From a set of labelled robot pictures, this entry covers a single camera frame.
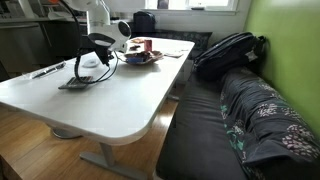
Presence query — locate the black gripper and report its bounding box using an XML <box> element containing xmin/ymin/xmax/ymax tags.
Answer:
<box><xmin>87</xmin><ymin>32</ymin><xmax>117</xmax><ymax>66</ymax></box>

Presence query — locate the white round coaster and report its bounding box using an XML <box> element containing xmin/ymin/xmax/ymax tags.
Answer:
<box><xmin>82</xmin><ymin>58</ymin><xmax>101</xmax><ymax>69</ymax></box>

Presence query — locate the wooden plate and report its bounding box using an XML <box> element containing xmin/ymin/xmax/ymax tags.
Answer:
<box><xmin>119</xmin><ymin>49</ymin><xmax>165</xmax><ymax>66</ymax></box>

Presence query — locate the grey desk calculator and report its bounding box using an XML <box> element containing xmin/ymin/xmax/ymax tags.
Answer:
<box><xmin>58</xmin><ymin>75</ymin><xmax>94</xmax><ymax>90</ymax></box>

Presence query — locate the orange snack packet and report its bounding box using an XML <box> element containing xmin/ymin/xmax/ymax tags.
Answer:
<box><xmin>129</xmin><ymin>37</ymin><xmax>146</xmax><ymax>44</ymax></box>

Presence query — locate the red soda can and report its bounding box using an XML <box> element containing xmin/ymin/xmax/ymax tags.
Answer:
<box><xmin>144</xmin><ymin>39</ymin><xmax>153</xmax><ymax>52</ymax></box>

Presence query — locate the dark blue bag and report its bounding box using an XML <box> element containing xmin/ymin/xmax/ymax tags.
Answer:
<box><xmin>133</xmin><ymin>10</ymin><xmax>157</xmax><ymax>34</ymax></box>

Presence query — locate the flat striped packet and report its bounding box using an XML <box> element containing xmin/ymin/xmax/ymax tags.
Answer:
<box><xmin>164</xmin><ymin>51</ymin><xmax>184</xmax><ymax>59</ymax></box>

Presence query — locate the dark patterned bench cushion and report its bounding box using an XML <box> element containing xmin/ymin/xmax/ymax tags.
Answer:
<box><xmin>154</xmin><ymin>29</ymin><xmax>213</xmax><ymax>61</ymax></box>

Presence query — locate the round metal floor base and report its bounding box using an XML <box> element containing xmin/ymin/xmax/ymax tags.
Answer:
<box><xmin>49</xmin><ymin>128</ymin><xmax>83</xmax><ymax>140</ymax></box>

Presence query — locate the grey cabinet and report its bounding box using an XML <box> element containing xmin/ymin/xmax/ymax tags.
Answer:
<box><xmin>0</xmin><ymin>15</ymin><xmax>89</xmax><ymax>74</ymax></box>

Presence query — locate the grey table leg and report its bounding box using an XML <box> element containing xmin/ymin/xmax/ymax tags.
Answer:
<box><xmin>79</xmin><ymin>141</ymin><xmax>148</xmax><ymax>180</ymax></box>

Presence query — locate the white framed window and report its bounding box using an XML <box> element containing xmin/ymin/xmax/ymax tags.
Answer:
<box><xmin>144</xmin><ymin>0</ymin><xmax>239</xmax><ymax>14</ymax></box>

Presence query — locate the dark grey seat cushion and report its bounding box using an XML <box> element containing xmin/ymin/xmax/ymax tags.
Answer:
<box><xmin>155</xmin><ymin>76</ymin><xmax>248</xmax><ymax>180</ymax></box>

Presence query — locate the black backpack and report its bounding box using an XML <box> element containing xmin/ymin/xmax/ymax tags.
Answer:
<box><xmin>192</xmin><ymin>32</ymin><xmax>268</xmax><ymax>82</ymax></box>

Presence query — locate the dark floral back cushion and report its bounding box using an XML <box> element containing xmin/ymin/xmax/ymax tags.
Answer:
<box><xmin>219</xmin><ymin>66</ymin><xmax>320</xmax><ymax>180</ymax></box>

